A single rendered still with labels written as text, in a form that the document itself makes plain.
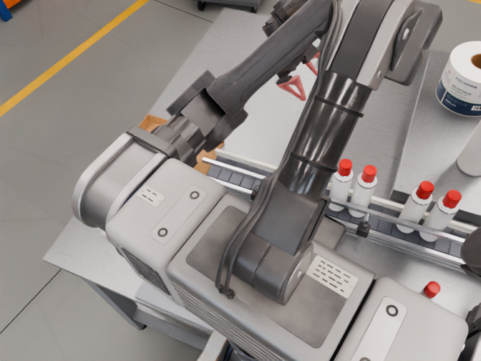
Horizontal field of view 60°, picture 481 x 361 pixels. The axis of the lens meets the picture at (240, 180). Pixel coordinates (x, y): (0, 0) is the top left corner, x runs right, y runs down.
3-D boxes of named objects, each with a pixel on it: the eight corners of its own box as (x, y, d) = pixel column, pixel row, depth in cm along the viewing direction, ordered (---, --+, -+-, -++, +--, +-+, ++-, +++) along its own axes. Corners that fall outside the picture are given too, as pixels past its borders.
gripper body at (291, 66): (316, 49, 106) (301, 23, 103) (296, 72, 102) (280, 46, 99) (298, 55, 112) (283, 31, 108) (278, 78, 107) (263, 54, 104)
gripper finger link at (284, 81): (323, 86, 107) (305, 55, 103) (310, 103, 104) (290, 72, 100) (304, 91, 113) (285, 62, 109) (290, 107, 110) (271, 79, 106)
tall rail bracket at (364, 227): (366, 234, 123) (377, 205, 109) (359, 256, 119) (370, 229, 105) (354, 230, 123) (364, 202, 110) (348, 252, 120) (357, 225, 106)
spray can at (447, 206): (439, 229, 116) (467, 189, 99) (436, 245, 114) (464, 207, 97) (420, 223, 118) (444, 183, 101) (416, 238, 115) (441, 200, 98)
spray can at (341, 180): (347, 200, 124) (358, 158, 107) (342, 214, 121) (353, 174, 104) (330, 195, 125) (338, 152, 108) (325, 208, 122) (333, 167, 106)
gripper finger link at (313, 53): (336, 70, 110) (318, 40, 107) (323, 87, 107) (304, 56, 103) (316, 76, 116) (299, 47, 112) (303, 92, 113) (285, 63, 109)
